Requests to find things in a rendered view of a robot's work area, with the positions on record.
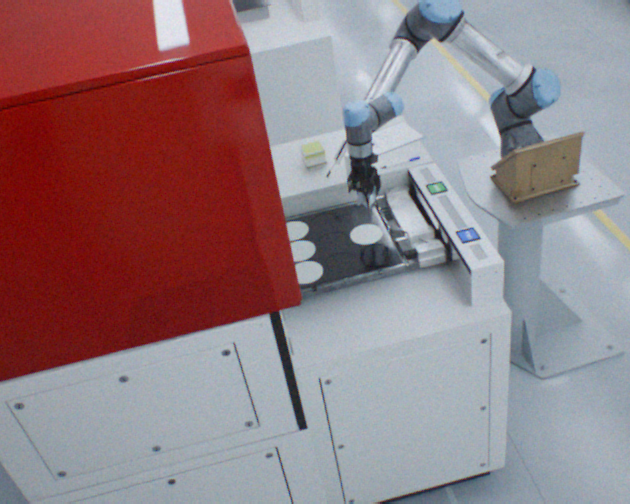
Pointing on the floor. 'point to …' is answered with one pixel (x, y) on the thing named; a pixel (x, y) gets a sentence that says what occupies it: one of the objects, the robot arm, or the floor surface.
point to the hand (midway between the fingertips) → (368, 203)
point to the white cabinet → (410, 414)
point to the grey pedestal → (546, 312)
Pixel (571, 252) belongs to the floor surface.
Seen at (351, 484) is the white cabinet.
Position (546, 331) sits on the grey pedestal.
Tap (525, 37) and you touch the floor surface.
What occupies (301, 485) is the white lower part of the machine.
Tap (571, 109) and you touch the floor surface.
